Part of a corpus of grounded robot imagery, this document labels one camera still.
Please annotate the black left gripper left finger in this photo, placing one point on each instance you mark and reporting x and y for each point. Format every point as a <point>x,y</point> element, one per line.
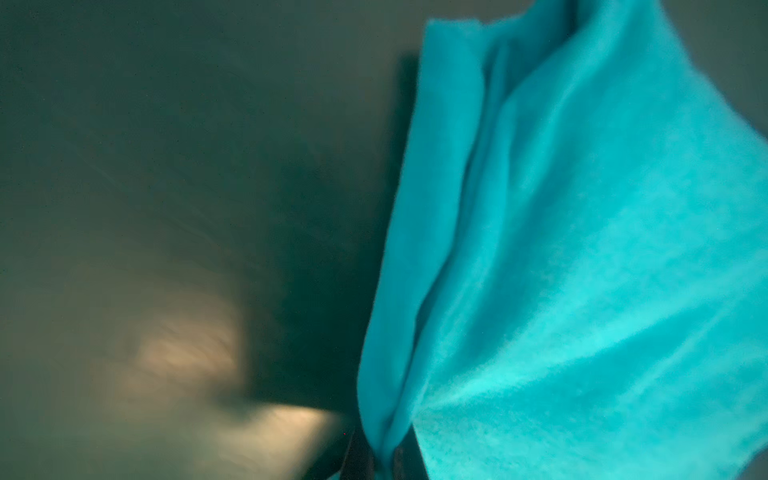
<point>359,460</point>

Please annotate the teal printed t-shirt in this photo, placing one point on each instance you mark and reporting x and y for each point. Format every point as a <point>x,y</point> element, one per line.
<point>574,281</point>

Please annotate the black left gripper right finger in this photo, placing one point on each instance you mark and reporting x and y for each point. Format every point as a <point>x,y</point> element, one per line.
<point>408,462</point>

